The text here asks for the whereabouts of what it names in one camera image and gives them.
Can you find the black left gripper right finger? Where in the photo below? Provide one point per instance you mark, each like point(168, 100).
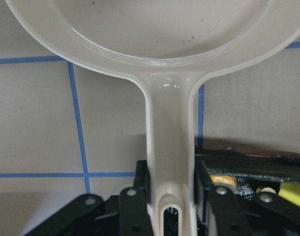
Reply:
point(221, 212)

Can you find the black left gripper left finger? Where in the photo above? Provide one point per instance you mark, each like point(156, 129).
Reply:
point(122, 214)

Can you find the black lined trash bin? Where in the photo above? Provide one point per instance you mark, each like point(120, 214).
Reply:
point(230, 162)

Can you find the pale bread slice toy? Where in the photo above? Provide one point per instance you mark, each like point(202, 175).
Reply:
point(265, 189)

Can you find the yellow sponge piece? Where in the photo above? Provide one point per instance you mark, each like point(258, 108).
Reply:
point(290, 192)

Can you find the beige plastic dustpan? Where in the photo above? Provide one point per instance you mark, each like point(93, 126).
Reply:
point(168, 48)

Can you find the orange potato-like toy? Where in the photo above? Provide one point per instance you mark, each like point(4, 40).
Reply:
point(227, 180)

